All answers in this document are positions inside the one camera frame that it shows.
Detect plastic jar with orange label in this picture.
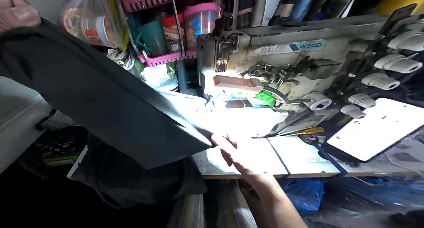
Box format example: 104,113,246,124
64,8,116,48

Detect clear plastic bag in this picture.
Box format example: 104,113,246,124
61,0,130,51

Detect clear jar with red lid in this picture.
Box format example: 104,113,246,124
161,13,185,53

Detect person's right forearm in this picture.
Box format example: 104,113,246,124
246,170,309,228

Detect clear jar with pink lid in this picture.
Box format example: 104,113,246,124
183,2,220,50

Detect black garment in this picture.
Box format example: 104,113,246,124
70,133,208,209

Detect dark grey fabric piece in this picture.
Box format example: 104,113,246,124
0,17,216,170

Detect white and green plastic packet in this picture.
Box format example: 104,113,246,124
140,63,179,92

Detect industrial sewing machine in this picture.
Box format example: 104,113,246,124
197,3,424,139

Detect dark blue strap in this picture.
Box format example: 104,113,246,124
313,144,348,177
266,137,291,177

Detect pile of translucent plastic bags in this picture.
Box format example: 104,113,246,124
303,175,424,228

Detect person's right hand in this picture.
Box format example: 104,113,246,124
211,133,267,180

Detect yellow object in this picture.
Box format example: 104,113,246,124
375,0,424,16

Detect screwdriver with amber handle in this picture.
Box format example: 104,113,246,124
268,127,325,137

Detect green plastic cup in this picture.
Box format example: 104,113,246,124
138,19,167,58

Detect person's legs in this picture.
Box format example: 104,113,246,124
167,179,258,228

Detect person's left hand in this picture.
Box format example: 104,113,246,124
0,0,42,34

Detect white sewing table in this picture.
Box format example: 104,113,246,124
192,132,424,180

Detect white panel with dark edge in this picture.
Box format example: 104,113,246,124
326,97,424,163

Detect bright green object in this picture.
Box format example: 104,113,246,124
255,90,276,108

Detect blue plastic bag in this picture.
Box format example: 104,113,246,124
280,178,325,215

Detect small round black object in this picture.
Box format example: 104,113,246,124
299,134,319,146

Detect pile of fabric rolls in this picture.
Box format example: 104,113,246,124
238,0,362,27

